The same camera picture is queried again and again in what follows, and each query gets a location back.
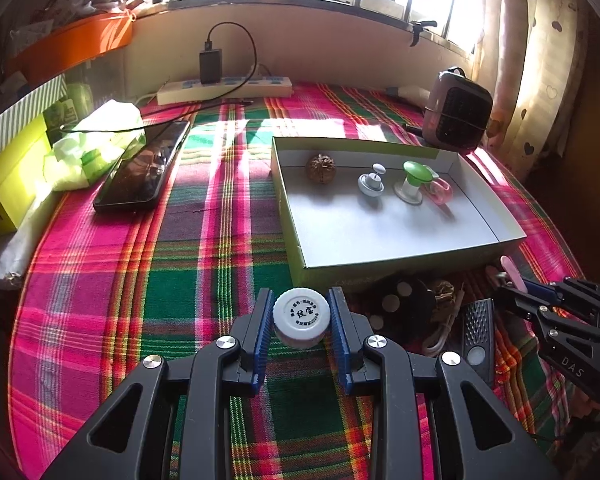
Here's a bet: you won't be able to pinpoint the white power strip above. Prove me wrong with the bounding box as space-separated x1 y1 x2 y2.
156 76 293 106

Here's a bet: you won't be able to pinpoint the white paper sheet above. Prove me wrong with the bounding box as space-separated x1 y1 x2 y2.
0 195 63 288

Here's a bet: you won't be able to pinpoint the yellow box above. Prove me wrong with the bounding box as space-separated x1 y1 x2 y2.
0 112 56 236

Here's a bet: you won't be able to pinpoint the white tube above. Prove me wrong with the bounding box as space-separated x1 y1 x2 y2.
386 85 433 103

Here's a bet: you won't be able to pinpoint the white cable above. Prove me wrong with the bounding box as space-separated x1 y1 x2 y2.
422 285 466 356

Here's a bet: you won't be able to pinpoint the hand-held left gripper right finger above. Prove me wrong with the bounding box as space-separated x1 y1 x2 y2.
327 286 561 480

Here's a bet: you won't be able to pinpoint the green-topped white stopper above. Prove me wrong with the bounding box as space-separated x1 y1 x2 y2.
393 160 437 206

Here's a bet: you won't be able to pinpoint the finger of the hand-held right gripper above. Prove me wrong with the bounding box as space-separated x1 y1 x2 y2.
522 276 600 322
492 282 562 334

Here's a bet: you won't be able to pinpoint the green and white packet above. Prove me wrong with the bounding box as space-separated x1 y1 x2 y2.
42 99 148 192

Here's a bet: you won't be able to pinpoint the white round bottle cap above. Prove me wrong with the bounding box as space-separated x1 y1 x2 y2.
272 287 331 348

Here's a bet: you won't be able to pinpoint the black window clip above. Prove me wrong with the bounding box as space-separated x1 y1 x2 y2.
409 20 438 48

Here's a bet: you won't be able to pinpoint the heart print curtain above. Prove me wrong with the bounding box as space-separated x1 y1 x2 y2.
475 0 596 181

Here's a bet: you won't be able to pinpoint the striped box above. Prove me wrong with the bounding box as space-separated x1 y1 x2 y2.
0 74 68 166

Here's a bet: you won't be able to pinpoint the white knob stopper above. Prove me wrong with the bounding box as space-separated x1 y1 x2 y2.
356 163 388 197

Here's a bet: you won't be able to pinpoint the black oval device white buttons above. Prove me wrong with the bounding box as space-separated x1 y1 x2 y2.
367 272 436 333

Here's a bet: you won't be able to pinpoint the pink clip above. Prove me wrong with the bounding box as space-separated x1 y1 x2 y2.
422 169 455 206

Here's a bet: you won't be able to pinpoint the black charger cable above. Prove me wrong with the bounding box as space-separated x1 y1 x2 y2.
60 22 259 136

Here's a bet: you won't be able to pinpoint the orange tray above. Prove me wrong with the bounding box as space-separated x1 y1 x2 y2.
7 10 135 86

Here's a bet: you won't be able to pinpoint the small grey heater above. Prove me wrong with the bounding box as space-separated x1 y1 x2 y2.
421 66 495 152

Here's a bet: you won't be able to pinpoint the brown walnut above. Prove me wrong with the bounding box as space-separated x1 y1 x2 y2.
306 152 337 182
430 280 457 308

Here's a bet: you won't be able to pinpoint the black smartphone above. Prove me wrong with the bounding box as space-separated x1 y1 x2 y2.
92 120 192 212

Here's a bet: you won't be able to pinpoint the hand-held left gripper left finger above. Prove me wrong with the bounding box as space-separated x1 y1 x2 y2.
40 287 276 480

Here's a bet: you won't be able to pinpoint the shallow cardboard box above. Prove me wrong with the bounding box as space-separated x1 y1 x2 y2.
270 135 528 286

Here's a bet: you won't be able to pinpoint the plaid tablecloth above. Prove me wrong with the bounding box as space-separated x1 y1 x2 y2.
7 80 588 478

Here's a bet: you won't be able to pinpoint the black rectangular flashlight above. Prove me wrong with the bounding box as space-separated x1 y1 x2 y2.
461 298 497 386

